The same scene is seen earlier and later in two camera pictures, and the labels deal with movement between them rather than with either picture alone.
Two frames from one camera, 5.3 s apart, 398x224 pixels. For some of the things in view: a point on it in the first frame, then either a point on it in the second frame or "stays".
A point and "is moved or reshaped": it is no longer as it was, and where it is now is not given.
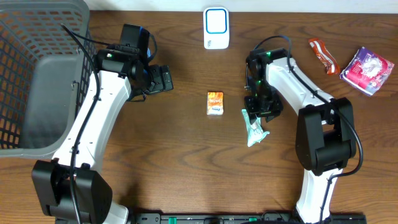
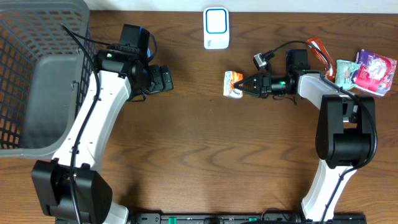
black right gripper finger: (268, 118) → (249, 89)
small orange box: (215, 103) → (230, 78)
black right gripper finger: (252, 117) → (254, 81)
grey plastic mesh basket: (48, 61) stays
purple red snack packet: (366, 71) is moved or reshaped
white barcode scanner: (216, 28) stays
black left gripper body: (166, 78) stays
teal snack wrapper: (255, 132) → (344, 70)
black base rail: (249, 218) stays
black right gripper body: (265, 112) → (265, 86)
